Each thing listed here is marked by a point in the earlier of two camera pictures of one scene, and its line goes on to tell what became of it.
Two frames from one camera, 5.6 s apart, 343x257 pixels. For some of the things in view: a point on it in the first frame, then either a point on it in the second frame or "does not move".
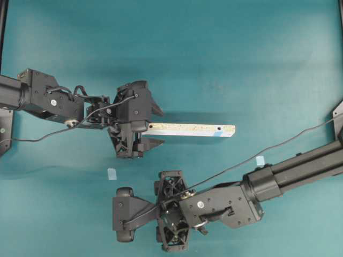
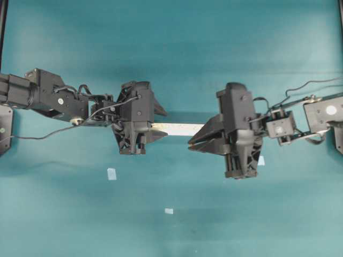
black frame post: (4, 12) does not move
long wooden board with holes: (189, 129) does not move
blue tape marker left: (112, 173) does not move
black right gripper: (172, 228) → (242, 131)
